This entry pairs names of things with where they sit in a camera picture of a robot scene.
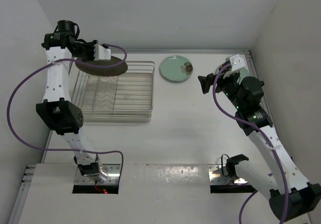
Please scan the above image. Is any aluminium frame rail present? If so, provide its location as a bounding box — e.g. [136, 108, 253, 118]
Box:
[245, 51, 279, 140]

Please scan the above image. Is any wire dish rack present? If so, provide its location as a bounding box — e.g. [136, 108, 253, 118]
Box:
[73, 60, 155, 117]

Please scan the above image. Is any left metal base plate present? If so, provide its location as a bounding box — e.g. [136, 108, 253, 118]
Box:
[74, 164, 121, 185]

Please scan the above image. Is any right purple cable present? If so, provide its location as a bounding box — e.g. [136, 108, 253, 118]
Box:
[212, 64, 289, 224]

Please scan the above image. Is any brown plate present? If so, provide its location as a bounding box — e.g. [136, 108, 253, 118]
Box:
[75, 56, 128, 77]

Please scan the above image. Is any metal base plate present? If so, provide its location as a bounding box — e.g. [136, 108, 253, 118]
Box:
[208, 164, 236, 185]
[74, 164, 121, 185]

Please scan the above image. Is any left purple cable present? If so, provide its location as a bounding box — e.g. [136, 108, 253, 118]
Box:
[7, 43, 127, 182]

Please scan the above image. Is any right black thin cable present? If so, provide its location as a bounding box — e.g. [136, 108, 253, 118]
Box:
[219, 153, 233, 177]

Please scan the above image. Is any green floral plate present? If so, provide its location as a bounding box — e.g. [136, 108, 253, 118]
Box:
[215, 65, 250, 82]
[159, 55, 194, 82]

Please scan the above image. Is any green floral plate right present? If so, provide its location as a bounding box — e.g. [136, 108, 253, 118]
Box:
[215, 65, 250, 82]

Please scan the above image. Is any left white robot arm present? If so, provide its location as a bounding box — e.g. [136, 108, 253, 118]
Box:
[36, 20, 108, 183]

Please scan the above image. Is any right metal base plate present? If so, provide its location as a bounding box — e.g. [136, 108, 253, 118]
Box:
[208, 164, 236, 185]

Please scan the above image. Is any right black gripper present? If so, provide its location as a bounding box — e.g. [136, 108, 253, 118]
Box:
[198, 67, 243, 110]

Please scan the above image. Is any white front cover board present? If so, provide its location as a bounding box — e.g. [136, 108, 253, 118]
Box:
[19, 164, 278, 223]

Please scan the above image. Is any purple cable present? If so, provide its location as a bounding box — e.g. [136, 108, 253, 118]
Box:
[212, 64, 289, 224]
[7, 43, 127, 182]

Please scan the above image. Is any green floral plate left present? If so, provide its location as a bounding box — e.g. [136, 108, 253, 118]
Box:
[159, 55, 194, 82]

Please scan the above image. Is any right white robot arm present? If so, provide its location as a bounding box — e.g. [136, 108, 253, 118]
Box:
[198, 73, 320, 222]

